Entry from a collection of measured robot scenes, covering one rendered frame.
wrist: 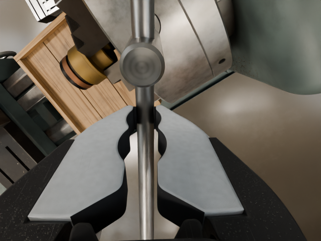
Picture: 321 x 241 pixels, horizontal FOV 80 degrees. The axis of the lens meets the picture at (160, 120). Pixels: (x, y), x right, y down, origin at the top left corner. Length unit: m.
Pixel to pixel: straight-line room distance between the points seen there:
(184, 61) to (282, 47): 0.11
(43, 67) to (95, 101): 0.19
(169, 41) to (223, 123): 1.40
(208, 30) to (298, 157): 1.77
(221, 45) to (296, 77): 0.10
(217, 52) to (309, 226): 2.30
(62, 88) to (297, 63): 0.62
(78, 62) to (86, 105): 0.30
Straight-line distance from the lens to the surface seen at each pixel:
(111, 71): 0.40
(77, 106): 0.70
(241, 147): 1.74
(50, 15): 1.50
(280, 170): 1.97
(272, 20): 0.27
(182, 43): 0.26
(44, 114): 0.83
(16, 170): 0.82
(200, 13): 0.25
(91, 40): 0.37
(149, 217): 0.17
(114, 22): 0.25
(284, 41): 0.27
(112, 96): 0.64
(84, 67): 0.40
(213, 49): 0.28
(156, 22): 0.25
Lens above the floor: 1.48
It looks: 69 degrees down
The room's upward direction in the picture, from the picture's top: 165 degrees counter-clockwise
